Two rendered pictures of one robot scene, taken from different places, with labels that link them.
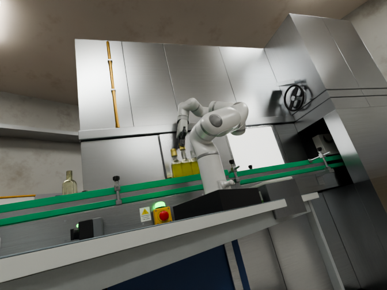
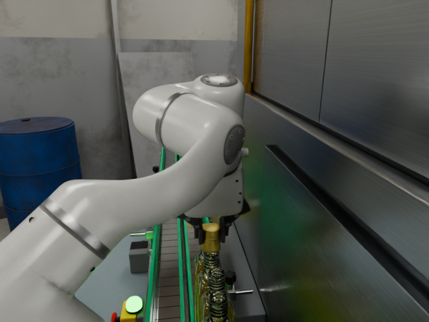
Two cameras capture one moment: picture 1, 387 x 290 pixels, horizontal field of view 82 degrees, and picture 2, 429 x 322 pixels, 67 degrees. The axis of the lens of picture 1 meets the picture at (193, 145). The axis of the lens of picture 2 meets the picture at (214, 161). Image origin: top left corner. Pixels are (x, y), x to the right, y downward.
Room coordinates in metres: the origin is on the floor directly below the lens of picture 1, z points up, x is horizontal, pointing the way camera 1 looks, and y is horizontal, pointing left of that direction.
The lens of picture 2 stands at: (1.39, -0.43, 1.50)
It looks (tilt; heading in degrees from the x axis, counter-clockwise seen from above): 19 degrees down; 104
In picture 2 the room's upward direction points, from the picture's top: straight up
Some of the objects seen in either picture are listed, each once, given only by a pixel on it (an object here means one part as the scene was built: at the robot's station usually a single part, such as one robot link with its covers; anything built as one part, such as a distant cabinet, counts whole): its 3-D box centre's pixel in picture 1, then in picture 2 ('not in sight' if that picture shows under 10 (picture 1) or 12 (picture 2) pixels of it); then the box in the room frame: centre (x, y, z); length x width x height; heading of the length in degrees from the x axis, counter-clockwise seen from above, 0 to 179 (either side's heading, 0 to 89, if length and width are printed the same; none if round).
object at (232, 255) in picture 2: not in sight; (221, 229); (1.16, 0.64, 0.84); 0.95 x 0.09 x 0.11; 111
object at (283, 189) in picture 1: (266, 194); not in sight; (1.20, -0.31, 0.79); 0.27 x 0.17 x 0.08; 21
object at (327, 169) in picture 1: (322, 165); not in sight; (1.45, -0.77, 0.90); 0.17 x 0.05 x 0.23; 21
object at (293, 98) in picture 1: (295, 98); not in sight; (1.65, -0.89, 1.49); 0.21 x 0.05 x 0.21; 21
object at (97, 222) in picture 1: (91, 231); (142, 256); (0.91, 0.47, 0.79); 0.08 x 0.08 x 0.08; 21
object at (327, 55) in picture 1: (325, 73); not in sight; (1.73, -1.26, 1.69); 0.70 x 0.37 x 0.89; 111
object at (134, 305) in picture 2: (159, 205); (133, 303); (1.01, 0.21, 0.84); 0.04 x 0.04 x 0.03
